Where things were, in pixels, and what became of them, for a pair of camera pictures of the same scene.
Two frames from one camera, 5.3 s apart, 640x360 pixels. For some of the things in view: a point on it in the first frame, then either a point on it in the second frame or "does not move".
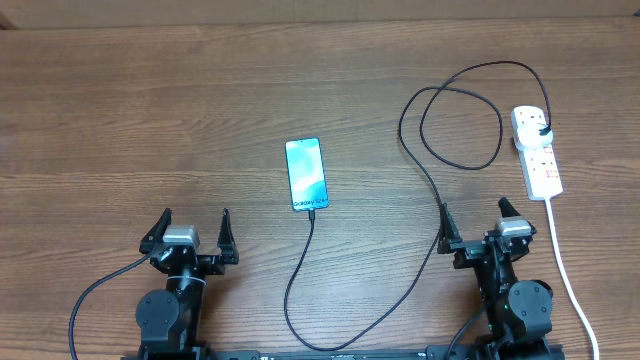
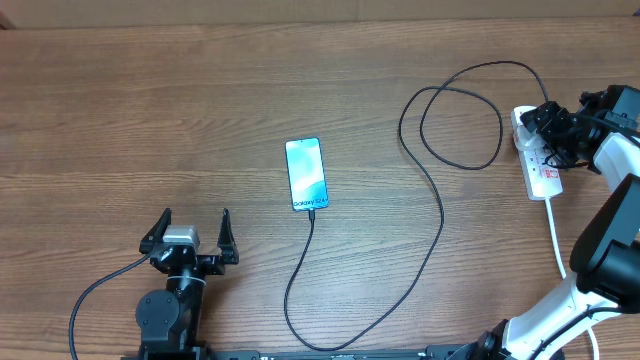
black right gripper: [468, 250] → [551, 114]
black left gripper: [215, 264] does not move
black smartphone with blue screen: [306, 174] does not move
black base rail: [471, 352] does not move
